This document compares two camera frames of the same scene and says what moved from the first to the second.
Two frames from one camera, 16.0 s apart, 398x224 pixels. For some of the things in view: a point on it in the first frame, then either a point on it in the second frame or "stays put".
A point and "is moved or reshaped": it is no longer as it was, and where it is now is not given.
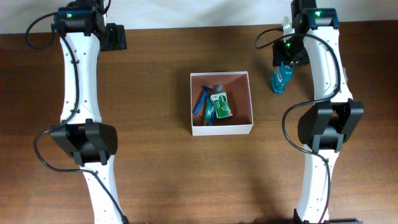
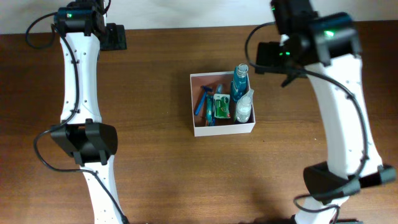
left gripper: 118,38 stays put
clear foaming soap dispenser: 345,74 is moved or reshaped
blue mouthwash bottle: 280,77 -> 240,81
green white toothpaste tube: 209,107 stays put
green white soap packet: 221,104 stays put
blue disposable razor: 206,89 stays put
